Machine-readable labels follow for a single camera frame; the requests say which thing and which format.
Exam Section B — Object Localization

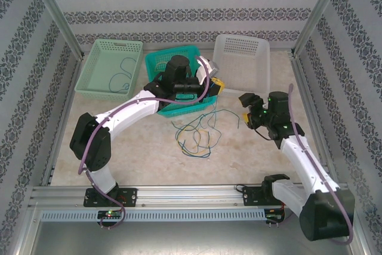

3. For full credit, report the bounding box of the light green plastic basket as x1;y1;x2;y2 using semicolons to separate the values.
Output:
73;39;144;103

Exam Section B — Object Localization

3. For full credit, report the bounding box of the teal plastic basket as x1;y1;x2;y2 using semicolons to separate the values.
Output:
144;45;217;118

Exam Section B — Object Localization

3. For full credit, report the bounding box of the slotted grey cable duct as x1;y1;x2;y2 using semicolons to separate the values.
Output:
40;209;267;222

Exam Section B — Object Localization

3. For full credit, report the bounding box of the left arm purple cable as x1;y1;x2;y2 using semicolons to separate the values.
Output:
78;55;210;229

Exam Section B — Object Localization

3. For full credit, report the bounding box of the aluminium floor beam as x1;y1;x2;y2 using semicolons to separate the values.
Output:
40;56;86;187
291;51;340;183

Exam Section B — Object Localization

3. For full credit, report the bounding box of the aluminium frame post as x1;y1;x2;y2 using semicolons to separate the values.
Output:
25;0;85;59
292;0;350;57

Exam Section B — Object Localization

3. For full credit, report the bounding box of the left aluminium frame post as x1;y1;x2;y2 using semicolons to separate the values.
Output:
25;0;85;59

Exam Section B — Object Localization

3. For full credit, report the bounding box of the left aluminium floor beam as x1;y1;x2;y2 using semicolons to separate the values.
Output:
40;56;86;187

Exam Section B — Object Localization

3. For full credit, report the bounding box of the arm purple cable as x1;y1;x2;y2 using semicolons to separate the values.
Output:
280;84;355;245
78;55;210;229

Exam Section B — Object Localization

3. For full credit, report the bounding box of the grey metal front panel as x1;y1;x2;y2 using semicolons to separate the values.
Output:
17;220;368;255

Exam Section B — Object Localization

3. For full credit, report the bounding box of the right aluminium floor beam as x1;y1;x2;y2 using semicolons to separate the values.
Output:
291;51;340;183

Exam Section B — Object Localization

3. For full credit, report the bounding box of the aluminium mounting rail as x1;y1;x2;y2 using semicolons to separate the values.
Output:
28;185;355;208

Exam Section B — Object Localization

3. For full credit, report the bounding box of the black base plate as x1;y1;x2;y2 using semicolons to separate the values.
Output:
242;186;297;207
83;188;138;208

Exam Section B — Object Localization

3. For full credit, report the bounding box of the left controller circuit board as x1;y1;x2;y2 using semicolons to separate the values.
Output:
97;210;124;220

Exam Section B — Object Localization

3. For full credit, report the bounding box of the right aluminium frame post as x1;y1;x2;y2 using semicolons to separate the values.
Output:
292;0;350;57

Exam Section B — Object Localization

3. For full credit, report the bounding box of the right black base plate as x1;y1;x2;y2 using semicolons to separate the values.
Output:
242;186;297;207

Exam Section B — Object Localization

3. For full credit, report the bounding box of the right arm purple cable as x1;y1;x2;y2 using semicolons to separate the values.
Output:
280;84;355;245

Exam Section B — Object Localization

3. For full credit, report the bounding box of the white plastic basket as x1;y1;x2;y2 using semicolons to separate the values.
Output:
211;33;271;97

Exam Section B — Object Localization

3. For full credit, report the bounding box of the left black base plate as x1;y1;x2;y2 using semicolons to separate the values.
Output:
83;188;138;208

